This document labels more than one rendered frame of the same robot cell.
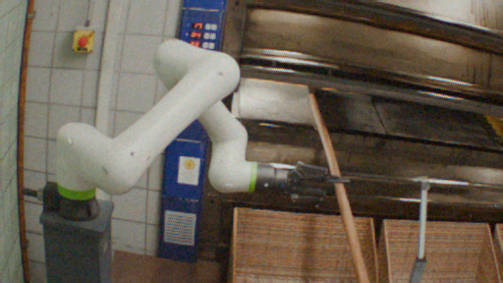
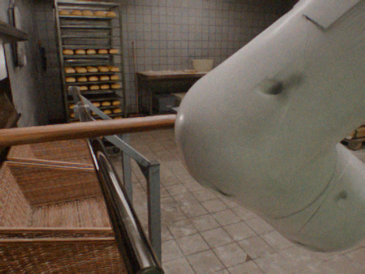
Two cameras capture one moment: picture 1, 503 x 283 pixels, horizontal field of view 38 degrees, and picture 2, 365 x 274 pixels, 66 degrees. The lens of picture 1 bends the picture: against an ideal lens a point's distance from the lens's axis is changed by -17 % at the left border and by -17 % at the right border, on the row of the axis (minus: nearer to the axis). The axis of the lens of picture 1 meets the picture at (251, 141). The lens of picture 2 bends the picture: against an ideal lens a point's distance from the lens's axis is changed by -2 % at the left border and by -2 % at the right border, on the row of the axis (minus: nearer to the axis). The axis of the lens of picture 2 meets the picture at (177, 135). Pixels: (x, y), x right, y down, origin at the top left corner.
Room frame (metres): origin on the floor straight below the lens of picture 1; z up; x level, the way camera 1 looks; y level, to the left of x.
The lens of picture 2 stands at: (2.66, 0.26, 1.34)
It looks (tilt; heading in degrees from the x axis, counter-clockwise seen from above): 17 degrees down; 251
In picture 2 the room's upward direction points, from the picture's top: straight up
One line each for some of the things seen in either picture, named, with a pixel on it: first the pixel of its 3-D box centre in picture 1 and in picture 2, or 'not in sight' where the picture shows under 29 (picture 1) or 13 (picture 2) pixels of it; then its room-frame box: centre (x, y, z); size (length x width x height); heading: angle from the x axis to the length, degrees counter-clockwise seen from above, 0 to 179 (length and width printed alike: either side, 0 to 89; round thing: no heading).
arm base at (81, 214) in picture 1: (59, 197); not in sight; (2.00, 0.52, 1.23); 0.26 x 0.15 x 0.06; 91
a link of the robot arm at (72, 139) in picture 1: (79, 160); not in sight; (1.99, 0.45, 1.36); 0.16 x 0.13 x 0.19; 54
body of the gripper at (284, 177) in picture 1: (288, 181); not in sight; (2.46, -0.13, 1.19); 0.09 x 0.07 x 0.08; 94
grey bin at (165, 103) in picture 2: not in sight; (163, 102); (1.22, -4.87, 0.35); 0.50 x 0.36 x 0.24; 93
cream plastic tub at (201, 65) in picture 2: not in sight; (202, 65); (0.37, -5.00, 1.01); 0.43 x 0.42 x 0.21; 3
